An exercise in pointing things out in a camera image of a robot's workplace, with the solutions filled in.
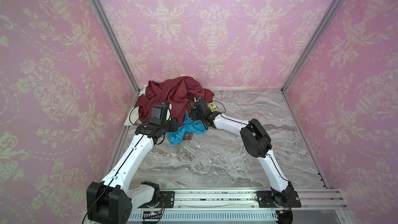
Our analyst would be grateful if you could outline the red plaid cloth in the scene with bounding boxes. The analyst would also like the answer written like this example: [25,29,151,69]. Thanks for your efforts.
[182,99,198,140]

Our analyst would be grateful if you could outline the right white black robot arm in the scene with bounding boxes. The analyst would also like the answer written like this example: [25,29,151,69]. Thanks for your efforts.
[192,96,302,208]

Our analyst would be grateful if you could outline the maroon cloth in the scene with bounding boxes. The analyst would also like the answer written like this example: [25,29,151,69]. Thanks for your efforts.
[135,76,214,125]

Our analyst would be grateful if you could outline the left aluminium corner post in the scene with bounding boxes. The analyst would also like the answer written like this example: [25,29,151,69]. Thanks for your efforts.
[89,0,140,95]

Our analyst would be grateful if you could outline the aluminium corner post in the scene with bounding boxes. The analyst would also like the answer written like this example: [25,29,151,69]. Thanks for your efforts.
[281,0,344,95]
[89,0,140,95]

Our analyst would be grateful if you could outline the lemon print cloth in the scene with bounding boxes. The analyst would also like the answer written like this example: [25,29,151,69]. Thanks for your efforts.
[207,101,219,112]

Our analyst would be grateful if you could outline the aluminium front rail frame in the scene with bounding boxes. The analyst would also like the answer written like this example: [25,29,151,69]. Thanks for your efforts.
[126,187,354,224]

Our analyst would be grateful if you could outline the teal blue cloth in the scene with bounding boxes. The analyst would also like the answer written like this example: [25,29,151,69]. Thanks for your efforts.
[166,112,207,145]

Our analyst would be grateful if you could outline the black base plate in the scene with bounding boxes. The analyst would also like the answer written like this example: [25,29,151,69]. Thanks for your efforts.
[139,191,175,208]
[255,191,302,208]

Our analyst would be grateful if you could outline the right aluminium corner post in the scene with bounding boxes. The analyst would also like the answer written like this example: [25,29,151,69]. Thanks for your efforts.
[281,0,344,95]

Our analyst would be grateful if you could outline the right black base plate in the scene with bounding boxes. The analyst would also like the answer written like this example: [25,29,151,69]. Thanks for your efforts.
[255,191,302,208]

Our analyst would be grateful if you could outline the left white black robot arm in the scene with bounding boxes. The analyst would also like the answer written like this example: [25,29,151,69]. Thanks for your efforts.
[82,101,178,224]

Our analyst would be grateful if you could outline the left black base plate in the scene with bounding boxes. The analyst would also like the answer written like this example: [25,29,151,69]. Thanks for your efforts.
[139,191,175,208]

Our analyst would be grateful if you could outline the white cloth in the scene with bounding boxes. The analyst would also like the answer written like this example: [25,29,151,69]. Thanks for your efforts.
[123,88,146,126]

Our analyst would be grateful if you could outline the small electronics board with wires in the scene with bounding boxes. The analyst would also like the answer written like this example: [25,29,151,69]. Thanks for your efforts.
[142,210,164,224]

